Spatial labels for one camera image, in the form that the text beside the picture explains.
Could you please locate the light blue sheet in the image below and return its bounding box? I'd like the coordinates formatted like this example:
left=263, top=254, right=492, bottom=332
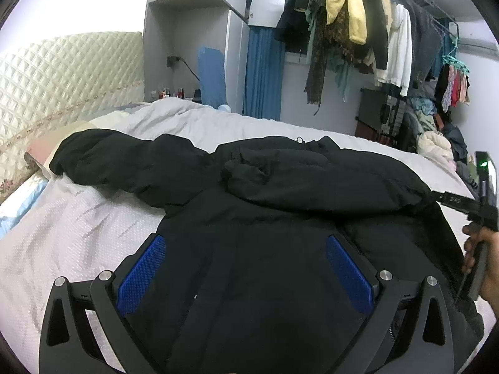
left=0, top=181, right=49, bottom=238

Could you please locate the dark grey sweater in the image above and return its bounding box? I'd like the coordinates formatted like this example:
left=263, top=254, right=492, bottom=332
left=405, top=2, right=445, bottom=82

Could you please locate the white hoodie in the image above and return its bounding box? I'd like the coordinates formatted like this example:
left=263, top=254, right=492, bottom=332
left=384, top=3, right=413, bottom=97

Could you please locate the brown patterned scarf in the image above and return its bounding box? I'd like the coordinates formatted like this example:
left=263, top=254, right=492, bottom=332
left=304, top=8, right=344, bottom=106

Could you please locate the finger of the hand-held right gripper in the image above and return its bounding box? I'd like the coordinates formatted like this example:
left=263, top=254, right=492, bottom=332
left=431, top=190, right=478, bottom=215

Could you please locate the cream quilted headboard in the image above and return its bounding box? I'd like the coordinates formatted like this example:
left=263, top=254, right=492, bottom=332
left=0, top=31, right=146, bottom=203

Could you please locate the blue curtain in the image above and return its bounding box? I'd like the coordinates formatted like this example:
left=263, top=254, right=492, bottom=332
left=242, top=25, right=287, bottom=121

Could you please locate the row of cosmetic bottles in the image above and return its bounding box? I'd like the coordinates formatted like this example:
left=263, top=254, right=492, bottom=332
left=150, top=86, right=193, bottom=101

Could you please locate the white air conditioner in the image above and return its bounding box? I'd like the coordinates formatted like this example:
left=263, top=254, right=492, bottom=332
left=458, top=37, right=499, bottom=53

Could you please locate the hanging small laundry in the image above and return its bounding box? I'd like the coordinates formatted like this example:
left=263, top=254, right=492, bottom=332
left=434, top=62, right=471, bottom=113

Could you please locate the teal clip hanger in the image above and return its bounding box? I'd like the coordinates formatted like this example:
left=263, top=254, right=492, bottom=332
left=442, top=21, right=470, bottom=74

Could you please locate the pile of clothes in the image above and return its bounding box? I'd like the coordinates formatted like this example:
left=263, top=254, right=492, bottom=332
left=405, top=95, right=476, bottom=191

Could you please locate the black suitcase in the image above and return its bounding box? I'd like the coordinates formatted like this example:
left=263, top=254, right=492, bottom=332
left=356, top=88, right=414, bottom=151

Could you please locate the person's right hand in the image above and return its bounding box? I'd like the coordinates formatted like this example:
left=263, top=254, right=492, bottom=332
left=462, top=226, right=499, bottom=312

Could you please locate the blue chair back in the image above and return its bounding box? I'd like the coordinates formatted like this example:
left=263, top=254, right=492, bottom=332
left=197, top=46, right=229, bottom=110

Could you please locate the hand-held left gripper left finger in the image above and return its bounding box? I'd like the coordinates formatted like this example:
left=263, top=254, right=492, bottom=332
left=39, top=233, right=168, bottom=374

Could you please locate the yellow fleece jacket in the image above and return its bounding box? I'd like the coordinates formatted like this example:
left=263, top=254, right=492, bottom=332
left=325, top=0, right=369, bottom=45

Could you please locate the black puffer jacket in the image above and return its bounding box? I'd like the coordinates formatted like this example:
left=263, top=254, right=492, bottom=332
left=49, top=128, right=484, bottom=374

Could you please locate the pale green garment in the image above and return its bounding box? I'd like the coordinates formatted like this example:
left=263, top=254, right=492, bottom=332
left=334, top=60, right=353, bottom=102

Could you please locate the black hanging garment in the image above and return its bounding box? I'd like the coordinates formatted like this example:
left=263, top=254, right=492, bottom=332
left=274, top=0, right=312, bottom=53

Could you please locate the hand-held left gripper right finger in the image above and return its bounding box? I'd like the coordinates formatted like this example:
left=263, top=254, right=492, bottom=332
left=325, top=234, right=457, bottom=374

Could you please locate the black hanging coat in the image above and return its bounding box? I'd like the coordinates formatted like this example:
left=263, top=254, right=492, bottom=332
left=362, top=0, right=389, bottom=71

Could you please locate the bed with white cover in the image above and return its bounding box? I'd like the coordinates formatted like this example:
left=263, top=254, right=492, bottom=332
left=0, top=97, right=499, bottom=363

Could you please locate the pink and cream pillow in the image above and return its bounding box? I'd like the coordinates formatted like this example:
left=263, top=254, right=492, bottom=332
left=24, top=119, right=118, bottom=182

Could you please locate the black charger cable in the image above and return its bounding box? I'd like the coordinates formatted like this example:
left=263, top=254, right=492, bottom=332
left=179, top=59, right=201, bottom=86

